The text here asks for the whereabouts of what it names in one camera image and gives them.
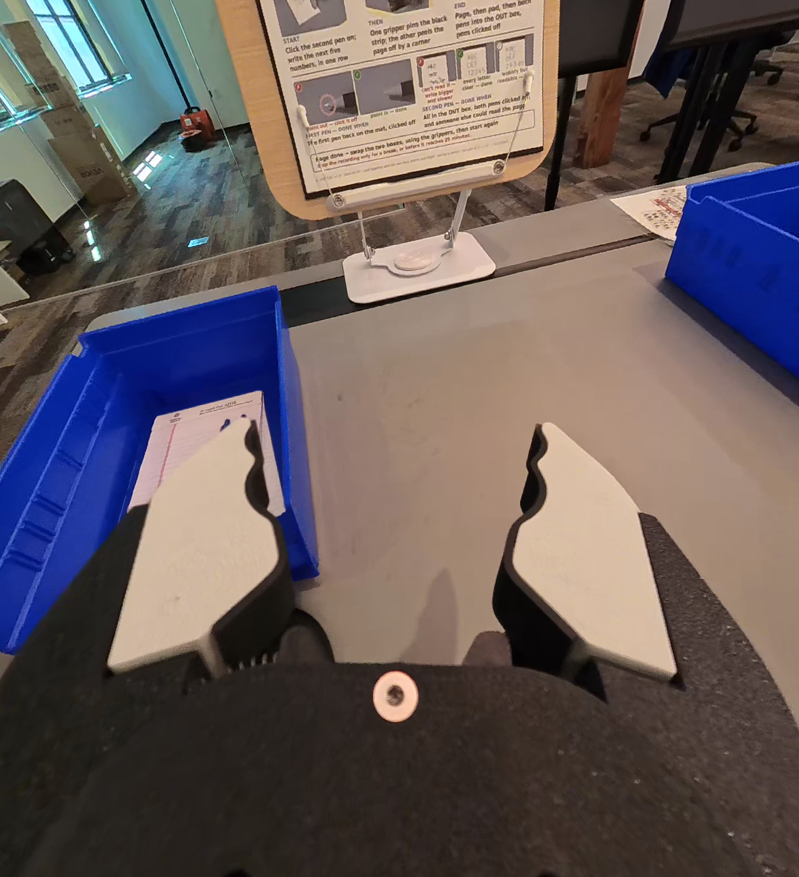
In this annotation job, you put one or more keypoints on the red floor machine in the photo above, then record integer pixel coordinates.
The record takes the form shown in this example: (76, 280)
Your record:
(197, 123)

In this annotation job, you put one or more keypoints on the blue plastic bin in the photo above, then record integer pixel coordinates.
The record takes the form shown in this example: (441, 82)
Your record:
(43, 445)
(749, 288)

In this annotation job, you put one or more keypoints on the wooden post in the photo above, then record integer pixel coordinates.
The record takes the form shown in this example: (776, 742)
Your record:
(601, 109)

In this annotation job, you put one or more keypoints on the black case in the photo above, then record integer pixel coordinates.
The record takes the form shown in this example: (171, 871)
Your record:
(16, 219)

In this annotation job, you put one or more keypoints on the instruction board on white stand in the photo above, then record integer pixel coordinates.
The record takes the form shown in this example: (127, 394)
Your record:
(406, 82)

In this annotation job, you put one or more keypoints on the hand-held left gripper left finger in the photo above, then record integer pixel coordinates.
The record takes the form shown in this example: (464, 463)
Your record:
(187, 568)

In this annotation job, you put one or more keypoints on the white printed paper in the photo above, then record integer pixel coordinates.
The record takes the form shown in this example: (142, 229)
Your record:
(653, 205)

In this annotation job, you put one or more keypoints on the white lined notepad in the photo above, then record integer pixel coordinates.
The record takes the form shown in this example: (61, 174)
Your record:
(187, 428)

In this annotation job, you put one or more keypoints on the blue hanging cloth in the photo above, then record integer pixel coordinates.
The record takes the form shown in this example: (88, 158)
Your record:
(666, 68)

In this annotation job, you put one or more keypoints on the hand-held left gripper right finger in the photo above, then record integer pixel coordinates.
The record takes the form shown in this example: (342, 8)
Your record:
(591, 568)

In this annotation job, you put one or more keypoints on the tall cardboard box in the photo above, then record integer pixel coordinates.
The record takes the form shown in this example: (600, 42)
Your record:
(64, 116)

